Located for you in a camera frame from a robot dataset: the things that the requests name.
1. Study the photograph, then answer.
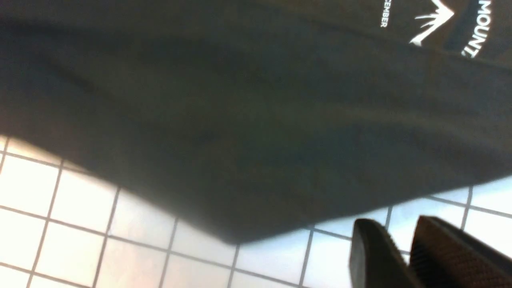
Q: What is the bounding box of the gray long sleeve shirt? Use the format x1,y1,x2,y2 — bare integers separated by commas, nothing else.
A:
1,0,511,244

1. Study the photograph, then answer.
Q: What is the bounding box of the white grid table cover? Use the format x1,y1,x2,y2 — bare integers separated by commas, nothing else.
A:
0,136,512,288

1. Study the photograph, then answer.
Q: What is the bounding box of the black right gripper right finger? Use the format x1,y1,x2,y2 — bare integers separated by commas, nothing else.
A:
408,216,512,288

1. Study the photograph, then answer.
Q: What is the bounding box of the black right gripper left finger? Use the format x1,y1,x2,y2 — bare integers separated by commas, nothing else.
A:
349,218,420,288

